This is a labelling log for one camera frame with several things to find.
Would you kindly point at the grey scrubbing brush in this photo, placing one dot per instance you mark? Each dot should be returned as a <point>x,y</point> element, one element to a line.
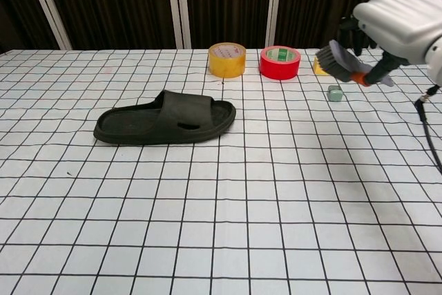
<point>333,63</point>

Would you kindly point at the red tape roll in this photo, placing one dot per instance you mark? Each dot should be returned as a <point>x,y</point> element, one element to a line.
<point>276,71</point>

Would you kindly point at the yellow cube block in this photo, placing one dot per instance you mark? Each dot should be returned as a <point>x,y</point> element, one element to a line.
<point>317,69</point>

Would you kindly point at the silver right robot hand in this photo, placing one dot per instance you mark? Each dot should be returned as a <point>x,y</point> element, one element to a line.
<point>404,22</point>

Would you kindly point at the white black-checked tablecloth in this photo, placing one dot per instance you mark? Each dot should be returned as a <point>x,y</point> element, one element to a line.
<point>221,222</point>

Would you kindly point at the small green block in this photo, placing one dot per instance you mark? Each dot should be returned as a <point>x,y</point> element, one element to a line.
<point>334,94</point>

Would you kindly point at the black rubber slipper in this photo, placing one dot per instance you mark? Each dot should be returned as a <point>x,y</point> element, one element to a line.
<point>186,108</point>

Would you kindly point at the white screen frame post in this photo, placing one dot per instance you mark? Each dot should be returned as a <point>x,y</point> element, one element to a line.
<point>184,15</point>
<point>275,5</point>
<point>46,8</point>

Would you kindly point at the yellow clear tape roll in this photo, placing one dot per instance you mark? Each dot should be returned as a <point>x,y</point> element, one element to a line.
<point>228,67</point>

